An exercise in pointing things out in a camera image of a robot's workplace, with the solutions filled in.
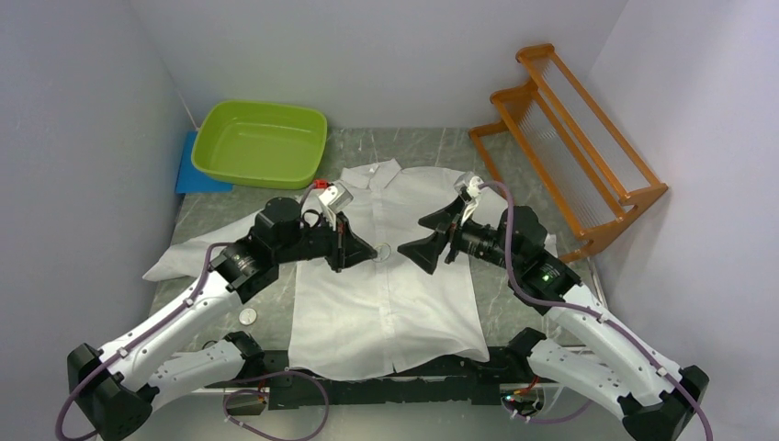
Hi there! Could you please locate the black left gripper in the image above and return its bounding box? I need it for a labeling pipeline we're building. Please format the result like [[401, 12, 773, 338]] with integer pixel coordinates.
[[275, 209, 377, 272]]

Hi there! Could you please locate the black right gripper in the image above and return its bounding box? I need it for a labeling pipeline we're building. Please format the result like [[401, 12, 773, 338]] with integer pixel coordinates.
[[398, 196, 521, 273]]

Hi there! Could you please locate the white button-up shirt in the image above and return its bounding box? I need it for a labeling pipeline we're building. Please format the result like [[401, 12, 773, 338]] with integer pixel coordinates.
[[141, 159, 559, 383]]

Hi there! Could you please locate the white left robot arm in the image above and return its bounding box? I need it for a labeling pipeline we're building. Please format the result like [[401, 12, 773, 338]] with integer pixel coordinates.
[[55, 198, 378, 440]]

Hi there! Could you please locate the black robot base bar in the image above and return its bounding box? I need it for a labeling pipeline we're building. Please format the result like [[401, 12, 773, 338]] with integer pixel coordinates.
[[200, 331, 549, 410]]

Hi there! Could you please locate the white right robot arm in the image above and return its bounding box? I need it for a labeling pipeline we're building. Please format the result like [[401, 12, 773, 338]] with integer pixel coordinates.
[[398, 198, 714, 440]]

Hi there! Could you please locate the green plastic basin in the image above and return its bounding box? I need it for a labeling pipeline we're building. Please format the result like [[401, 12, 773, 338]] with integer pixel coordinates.
[[191, 100, 328, 189]]

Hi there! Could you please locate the orange wooden rack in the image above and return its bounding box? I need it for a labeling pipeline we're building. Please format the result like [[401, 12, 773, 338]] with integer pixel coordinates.
[[469, 43, 668, 262]]

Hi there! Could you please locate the blue flat mat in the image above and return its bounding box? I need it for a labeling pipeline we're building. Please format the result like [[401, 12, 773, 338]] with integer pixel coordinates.
[[175, 130, 233, 196]]

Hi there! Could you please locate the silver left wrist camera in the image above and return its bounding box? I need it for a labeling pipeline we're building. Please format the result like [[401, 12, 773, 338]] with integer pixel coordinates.
[[314, 179, 354, 226]]

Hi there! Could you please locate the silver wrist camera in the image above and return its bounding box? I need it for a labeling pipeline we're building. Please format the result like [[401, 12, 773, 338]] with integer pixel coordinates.
[[314, 179, 354, 226], [454, 172, 485, 223]]

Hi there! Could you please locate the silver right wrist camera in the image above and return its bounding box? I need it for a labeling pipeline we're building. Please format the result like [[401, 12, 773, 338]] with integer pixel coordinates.
[[454, 172, 485, 223]]

